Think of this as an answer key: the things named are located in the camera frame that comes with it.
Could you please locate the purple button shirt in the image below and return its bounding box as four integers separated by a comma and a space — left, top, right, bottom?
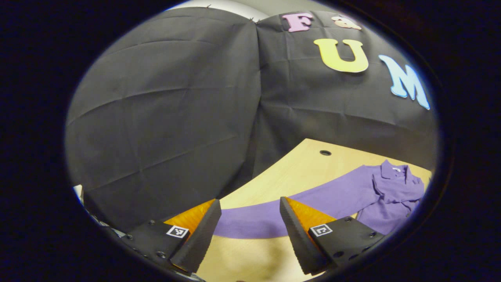
213, 159, 425, 239

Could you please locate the black backdrop cloth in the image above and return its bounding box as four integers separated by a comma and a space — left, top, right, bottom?
65, 7, 438, 233

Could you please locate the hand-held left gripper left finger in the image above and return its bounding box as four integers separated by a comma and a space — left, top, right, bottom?
121, 199, 222, 274

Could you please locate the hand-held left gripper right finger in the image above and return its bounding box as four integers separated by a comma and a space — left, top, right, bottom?
279, 197, 386, 275

